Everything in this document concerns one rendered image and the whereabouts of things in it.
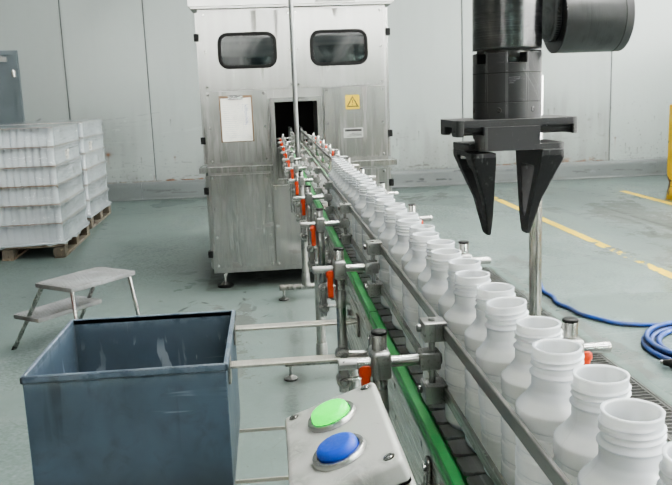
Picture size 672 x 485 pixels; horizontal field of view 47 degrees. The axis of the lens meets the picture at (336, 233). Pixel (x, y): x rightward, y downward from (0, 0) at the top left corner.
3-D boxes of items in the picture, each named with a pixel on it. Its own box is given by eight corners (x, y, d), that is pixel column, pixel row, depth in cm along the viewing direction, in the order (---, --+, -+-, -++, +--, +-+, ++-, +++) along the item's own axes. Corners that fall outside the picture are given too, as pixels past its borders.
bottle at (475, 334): (477, 463, 74) (476, 297, 71) (457, 437, 80) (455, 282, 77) (536, 456, 75) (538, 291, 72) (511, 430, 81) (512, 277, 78)
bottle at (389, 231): (423, 305, 129) (422, 208, 126) (396, 312, 125) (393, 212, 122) (400, 299, 134) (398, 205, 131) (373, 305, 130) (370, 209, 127)
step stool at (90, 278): (76, 327, 475) (69, 261, 468) (148, 340, 443) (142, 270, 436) (10, 349, 436) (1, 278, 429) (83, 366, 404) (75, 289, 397)
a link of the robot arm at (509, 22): (464, -17, 66) (483, -27, 60) (542, -18, 67) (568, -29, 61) (464, 66, 67) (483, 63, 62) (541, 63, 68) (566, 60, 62)
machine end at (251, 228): (400, 280, 563) (393, -18, 526) (207, 291, 551) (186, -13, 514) (370, 240, 719) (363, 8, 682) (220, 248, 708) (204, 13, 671)
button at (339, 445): (364, 460, 52) (357, 442, 51) (323, 477, 51) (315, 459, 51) (359, 440, 54) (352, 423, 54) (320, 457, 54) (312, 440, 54)
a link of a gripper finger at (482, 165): (452, 228, 70) (451, 125, 69) (528, 224, 71) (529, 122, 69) (472, 242, 63) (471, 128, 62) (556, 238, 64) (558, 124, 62)
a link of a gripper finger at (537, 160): (460, 228, 70) (459, 124, 69) (536, 224, 71) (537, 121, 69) (480, 242, 64) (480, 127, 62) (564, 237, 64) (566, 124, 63)
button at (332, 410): (354, 423, 57) (347, 406, 57) (317, 438, 57) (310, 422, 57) (350, 407, 60) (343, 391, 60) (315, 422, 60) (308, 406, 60)
